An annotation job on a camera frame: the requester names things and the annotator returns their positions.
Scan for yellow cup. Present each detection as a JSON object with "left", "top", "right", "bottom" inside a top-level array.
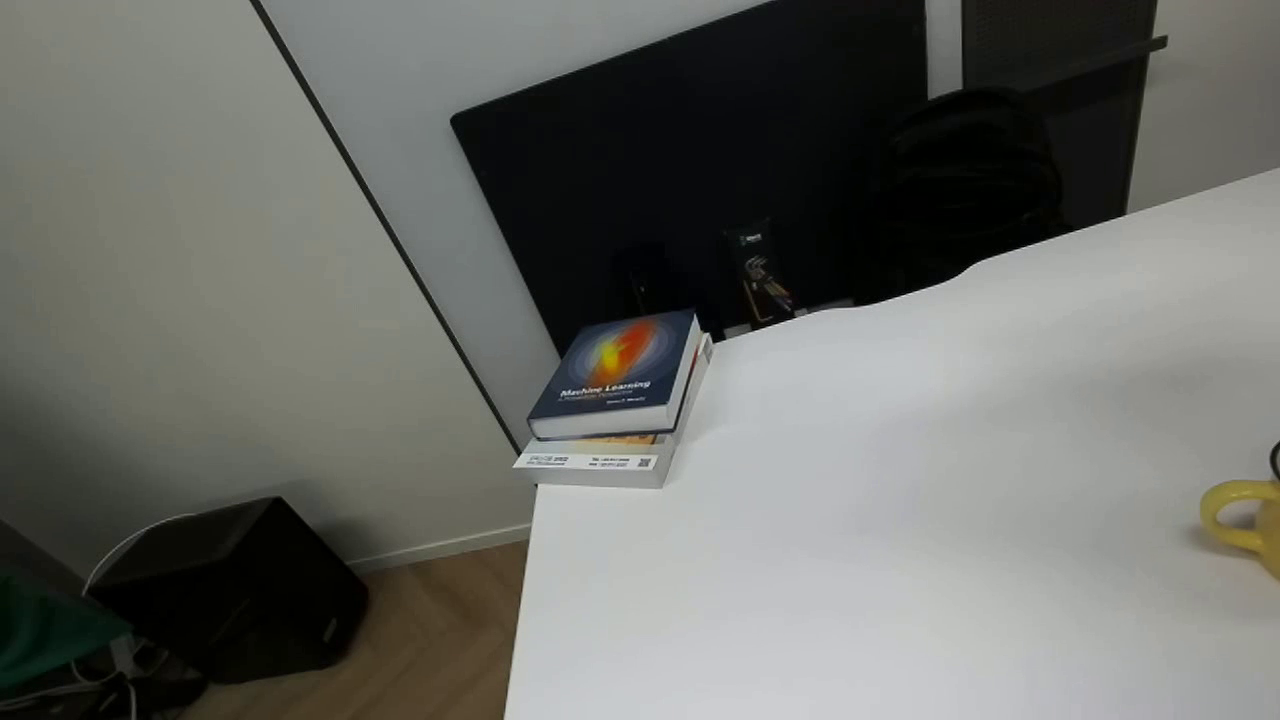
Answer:
[{"left": 1198, "top": 481, "right": 1280, "bottom": 576}]

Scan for blue book with orange cover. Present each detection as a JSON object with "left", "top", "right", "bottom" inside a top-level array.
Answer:
[{"left": 527, "top": 308, "right": 702, "bottom": 439}]

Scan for white book underneath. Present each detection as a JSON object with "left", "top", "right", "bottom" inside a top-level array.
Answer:
[{"left": 510, "top": 340, "right": 710, "bottom": 487}]

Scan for metal keys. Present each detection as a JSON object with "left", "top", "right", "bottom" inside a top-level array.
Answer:
[{"left": 737, "top": 230, "right": 796, "bottom": 324}]

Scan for black monitor panel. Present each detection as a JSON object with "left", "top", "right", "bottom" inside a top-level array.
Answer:
[{"left": 451, "top": 0, "right": 927, "bottom": 340}]

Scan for black backpack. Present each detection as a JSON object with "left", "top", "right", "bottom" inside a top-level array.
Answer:
[{"left": 848, "top": 89, "right": 1065, "bottom": 305}]

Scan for black box on floor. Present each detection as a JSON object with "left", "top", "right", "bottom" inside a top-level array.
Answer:
[{"left": 93, "top": 497, "right": 368, "bottom": 682}]

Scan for dark door panel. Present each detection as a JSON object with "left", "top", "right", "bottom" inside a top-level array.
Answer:
[{"left": 958, "top": 0, "right": 1163, "bottom": 229}]

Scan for green bag on floor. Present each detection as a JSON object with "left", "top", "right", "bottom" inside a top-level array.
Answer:
[{"left": 0, "top": 573, "right": 126, "bottom": 696}]

